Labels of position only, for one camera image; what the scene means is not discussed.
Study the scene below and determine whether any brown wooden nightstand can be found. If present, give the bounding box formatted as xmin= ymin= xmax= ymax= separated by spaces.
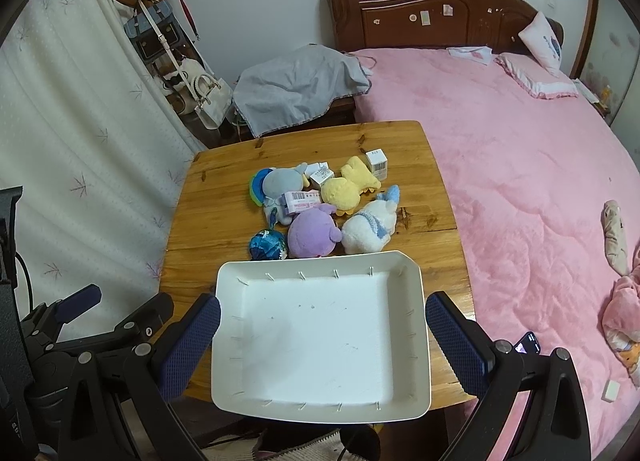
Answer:
xmin=220 ymin=96 xmax=357 ymax=146

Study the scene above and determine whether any blue foil ball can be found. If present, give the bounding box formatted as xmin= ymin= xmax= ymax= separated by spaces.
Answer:
xmin=248 ymin=229 xmax=288 ymax=262

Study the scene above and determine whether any white plastic tray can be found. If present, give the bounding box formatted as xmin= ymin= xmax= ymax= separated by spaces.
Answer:
xmin=210 ymin=250 xmax=433 ymax=425

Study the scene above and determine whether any pink frilled pillow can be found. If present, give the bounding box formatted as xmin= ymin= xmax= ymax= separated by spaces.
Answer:
xmin=495 ymin=52 xmax=581 ymax=100

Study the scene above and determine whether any yellow duck plush toy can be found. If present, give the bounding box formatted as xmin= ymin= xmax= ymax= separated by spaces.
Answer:
xmin=320 ymin=156 xmax=383 ymax=216

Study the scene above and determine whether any small white labelled box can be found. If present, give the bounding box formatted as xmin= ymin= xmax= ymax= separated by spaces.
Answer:
xmin=306 ymin=162 xmax=335 ymax=186

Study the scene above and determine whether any white and blue plush toy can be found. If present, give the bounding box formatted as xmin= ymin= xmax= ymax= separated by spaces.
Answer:
xmin=341 ymin=185 xmax=401 ymax=256

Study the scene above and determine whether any black smartphone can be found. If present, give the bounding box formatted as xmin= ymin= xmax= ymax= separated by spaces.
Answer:
xmin=513 ymin=331 xmax=542 ymax=355

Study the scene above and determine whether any blue grey plush toy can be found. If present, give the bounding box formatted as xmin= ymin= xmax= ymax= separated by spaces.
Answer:
xmin=249 ymin=163 xmax=311 ymax=229

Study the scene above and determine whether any white patterned curtain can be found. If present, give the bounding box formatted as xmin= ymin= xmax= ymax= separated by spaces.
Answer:
xmin=0 ymin=0 xmax=211 ymax=342

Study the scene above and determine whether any pink printed clothing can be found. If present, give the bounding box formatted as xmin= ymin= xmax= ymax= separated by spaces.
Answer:
xmin=601 ymin=251 xmax=640 ymax=374

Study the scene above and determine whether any black cable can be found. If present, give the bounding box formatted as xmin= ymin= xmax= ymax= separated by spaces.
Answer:
xmin=14 ymin=252 xmax=33 ymax=307

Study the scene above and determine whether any blue grey handbag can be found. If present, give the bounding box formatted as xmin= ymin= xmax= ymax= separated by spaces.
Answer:
xmin=123 ymin=1 xmax=183 ymax=62

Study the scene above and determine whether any purple plush toy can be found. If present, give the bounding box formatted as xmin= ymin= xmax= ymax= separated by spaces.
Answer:
xmin=286 ymin=203 xmax=343 ymax=260

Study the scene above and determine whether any cream and brown bag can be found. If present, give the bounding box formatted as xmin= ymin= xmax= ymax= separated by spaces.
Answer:
xmin=152 ymin=56 xmax=206 ymax=114

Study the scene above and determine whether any grey cloth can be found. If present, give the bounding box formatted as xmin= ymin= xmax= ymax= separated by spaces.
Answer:
xmin=231 ymin=43 xmax=373 ymax=138

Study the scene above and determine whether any pink bed blanket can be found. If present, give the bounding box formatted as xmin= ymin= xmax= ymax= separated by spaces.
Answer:
xmin=350 ymin=47 xmax=640 ymax=461

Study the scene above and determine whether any white handbag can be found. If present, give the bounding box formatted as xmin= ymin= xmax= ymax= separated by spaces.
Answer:
xmin=192 ymin=71 xmax=235 ymax=130

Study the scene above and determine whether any white printed pillow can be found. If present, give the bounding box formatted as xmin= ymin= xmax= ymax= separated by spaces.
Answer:
xmin=518 ymin=11 xmax=563 ymax=76

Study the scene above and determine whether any white and pink box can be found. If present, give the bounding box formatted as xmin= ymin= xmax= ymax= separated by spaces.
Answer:
xmin=280 ymin=189 xmax=323 ymax=214

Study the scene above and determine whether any red strap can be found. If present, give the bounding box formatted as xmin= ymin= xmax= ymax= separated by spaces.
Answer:
xmin=172 ymin=0 xmax=201 ymax=42

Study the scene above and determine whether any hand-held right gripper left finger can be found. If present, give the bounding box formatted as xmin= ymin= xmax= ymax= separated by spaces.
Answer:
xmin=60 ymin=292 xmax=223 ymax=461

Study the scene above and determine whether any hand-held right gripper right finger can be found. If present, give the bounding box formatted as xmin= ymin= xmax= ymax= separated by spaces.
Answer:
xmin=425 ymin=291 xmax=593 ymax=461

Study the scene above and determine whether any wardrobe with printed door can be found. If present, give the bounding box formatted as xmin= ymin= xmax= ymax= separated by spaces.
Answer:
xmin=575 ymin=0 xmax=640 ymax=122

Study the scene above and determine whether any brown wooden headboard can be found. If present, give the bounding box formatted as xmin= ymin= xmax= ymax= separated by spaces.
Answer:
xmin=325 ymin=0 xmax=565 ymax=52

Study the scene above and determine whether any white cardboard box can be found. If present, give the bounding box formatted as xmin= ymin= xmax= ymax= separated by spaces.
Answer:
xmin=365 ymin=148 xmax=390 ymax=180

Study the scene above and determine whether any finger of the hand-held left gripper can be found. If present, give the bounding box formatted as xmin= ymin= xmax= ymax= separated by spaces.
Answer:
xmin=20 ymin=284 xmax=103 ymax=342
xmin=97 ymin=292 xmax=175 ymax=348

